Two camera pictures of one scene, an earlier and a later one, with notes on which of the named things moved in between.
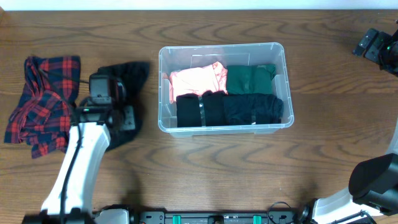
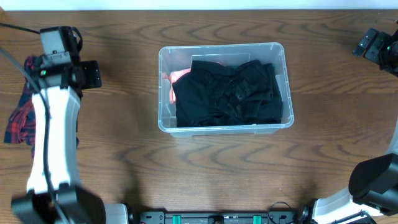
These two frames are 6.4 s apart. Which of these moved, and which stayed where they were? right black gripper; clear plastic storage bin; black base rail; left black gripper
Moved: left black gripper
Stayed: right black gripper; clear plastic storage bin; black base rail
